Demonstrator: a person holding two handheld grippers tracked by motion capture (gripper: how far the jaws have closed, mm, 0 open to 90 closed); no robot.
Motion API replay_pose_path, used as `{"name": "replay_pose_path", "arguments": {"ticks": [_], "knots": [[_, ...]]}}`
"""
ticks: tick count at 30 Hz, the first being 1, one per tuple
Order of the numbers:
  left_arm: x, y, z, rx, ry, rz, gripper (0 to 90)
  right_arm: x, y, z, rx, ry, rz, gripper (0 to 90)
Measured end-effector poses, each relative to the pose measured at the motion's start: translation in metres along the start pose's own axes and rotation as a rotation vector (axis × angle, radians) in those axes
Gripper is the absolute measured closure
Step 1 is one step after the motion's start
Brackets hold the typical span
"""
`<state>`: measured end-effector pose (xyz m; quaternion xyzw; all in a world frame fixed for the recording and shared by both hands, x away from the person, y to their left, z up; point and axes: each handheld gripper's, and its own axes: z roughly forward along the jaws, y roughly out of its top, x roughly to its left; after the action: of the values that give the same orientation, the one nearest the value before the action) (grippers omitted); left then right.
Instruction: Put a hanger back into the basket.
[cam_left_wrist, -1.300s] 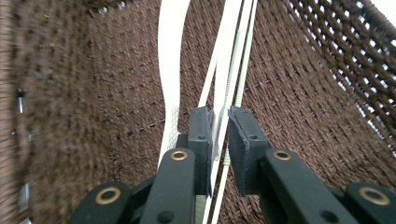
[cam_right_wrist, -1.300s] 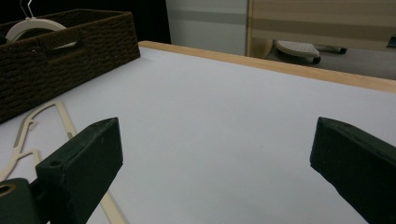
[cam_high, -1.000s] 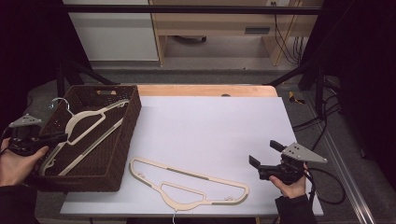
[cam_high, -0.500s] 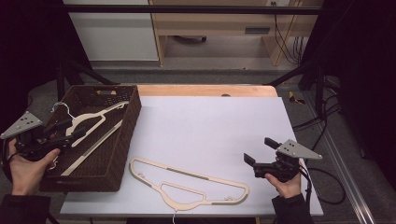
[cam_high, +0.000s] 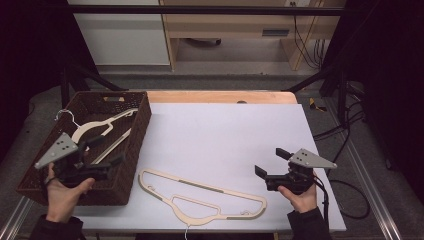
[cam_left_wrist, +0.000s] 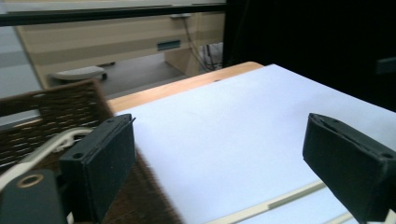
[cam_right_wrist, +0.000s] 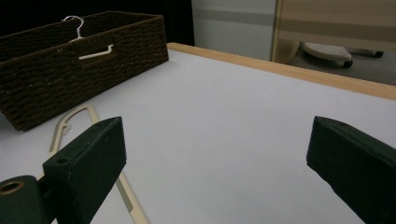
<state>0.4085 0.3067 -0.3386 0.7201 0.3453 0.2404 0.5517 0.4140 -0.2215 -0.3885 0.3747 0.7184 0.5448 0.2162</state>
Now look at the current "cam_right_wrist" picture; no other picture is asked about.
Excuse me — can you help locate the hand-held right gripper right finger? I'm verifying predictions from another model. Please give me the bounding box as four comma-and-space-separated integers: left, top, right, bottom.
305, 116, 396, 224

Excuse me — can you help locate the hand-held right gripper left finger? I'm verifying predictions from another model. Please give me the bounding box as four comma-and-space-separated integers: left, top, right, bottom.
42, 116, 128, 224

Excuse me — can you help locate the cream plastic clothes hanger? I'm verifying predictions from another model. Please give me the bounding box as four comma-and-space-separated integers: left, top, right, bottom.
61, 15, 115, 61
36, 103, 150, 224

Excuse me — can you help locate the brown woven basket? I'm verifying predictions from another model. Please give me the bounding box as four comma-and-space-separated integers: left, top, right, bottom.
0, 10, 170, 133

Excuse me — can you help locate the office chair base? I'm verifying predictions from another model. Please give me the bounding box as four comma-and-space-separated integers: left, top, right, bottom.
300, 41, 385, 69

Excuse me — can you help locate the light wooden desk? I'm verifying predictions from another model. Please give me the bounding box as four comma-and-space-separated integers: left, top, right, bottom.
271, 0, 396, 64

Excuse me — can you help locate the white cabinet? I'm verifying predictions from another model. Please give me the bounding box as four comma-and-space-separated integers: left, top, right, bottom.
191, 0, 278, 63

